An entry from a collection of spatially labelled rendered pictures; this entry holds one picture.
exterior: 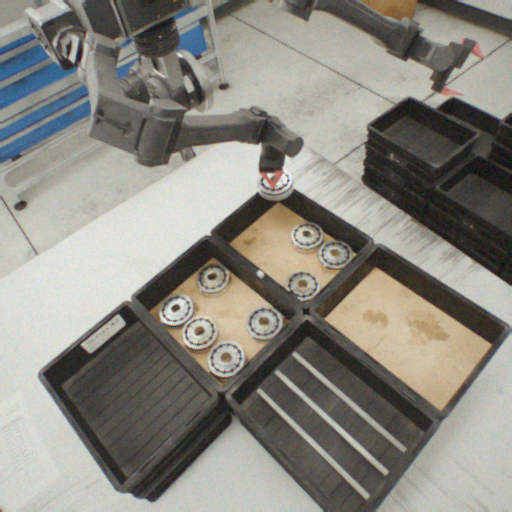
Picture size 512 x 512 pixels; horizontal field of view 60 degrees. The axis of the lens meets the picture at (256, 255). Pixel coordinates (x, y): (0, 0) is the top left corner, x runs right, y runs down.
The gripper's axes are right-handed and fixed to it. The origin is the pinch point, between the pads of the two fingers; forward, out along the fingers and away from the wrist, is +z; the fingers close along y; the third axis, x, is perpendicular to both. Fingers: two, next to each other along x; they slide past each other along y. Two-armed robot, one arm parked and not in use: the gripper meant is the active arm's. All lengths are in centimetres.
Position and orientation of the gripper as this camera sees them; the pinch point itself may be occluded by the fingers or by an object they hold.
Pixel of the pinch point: (274, 178)
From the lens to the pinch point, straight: 130.1
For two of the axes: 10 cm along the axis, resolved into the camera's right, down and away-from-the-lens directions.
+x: -9.8, -0.7, 1.6
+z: 0.9, 5.9, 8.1
